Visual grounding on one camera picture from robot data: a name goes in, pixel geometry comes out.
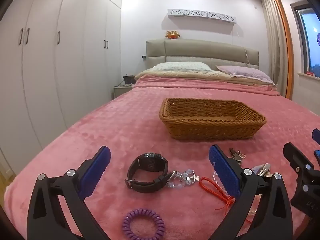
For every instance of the white floral pillow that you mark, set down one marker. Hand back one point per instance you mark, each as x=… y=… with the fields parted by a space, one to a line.
x=182 y=66

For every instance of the brown wicker basket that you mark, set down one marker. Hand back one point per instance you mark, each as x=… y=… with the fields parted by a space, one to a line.
x=212 y=120

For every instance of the orange curtain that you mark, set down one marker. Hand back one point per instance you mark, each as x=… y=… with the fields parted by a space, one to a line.
x=288 y=55

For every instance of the window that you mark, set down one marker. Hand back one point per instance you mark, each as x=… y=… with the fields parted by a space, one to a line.
x=310 y=37

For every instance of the purple pillow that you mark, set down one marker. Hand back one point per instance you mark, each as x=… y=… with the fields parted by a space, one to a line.
x=245 y=73

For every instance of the black bag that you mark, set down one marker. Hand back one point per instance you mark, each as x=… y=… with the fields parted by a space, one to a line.
x=128 y=80

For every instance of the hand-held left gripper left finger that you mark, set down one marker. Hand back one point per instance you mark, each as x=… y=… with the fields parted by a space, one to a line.
x=96 y=170

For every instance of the beige curtain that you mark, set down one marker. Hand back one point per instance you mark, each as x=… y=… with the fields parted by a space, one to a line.
x=271 y=42

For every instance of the small silver metal charm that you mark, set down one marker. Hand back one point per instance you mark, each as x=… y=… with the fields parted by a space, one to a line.
x=236 y=155

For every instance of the white nightstand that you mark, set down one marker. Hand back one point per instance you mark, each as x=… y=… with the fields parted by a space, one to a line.
x=121 y=91

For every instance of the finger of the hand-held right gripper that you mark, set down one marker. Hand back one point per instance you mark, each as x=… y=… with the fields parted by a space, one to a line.
x=297 y=158
x=316 y=136

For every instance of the small red box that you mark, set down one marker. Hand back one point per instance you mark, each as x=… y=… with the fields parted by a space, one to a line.
x=310 y=73

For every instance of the white butterfly wall shelf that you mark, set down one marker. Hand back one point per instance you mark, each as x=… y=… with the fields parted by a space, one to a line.
x=202 y=15

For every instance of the black wristwatch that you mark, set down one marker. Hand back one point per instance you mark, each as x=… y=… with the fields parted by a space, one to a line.
x=147 y=180

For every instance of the beige padded headboard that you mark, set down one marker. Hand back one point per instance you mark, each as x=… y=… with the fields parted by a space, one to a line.
x=200 y=48

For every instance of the white window sill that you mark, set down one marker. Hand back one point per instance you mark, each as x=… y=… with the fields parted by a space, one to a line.
x=310 y=78

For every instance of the pale blue hair clip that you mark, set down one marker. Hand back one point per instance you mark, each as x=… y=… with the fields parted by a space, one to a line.
x=256 y=170

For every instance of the silver metal hair clip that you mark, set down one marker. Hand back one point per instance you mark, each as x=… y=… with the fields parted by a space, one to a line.
x=265 y=168

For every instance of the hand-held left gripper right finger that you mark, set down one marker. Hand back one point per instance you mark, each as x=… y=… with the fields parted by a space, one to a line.
x=225 y=172

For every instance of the pink fleece blanket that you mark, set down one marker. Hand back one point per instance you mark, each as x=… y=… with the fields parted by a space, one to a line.
x=112 y=130

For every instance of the beige duvet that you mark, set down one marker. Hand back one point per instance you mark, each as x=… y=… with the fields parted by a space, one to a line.
x=180 y=75

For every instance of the white wardrobe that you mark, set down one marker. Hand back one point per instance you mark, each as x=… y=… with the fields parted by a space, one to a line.
x=62 y=67

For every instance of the orange plush toy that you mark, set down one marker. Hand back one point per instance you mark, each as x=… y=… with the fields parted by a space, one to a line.
x=173 y=35

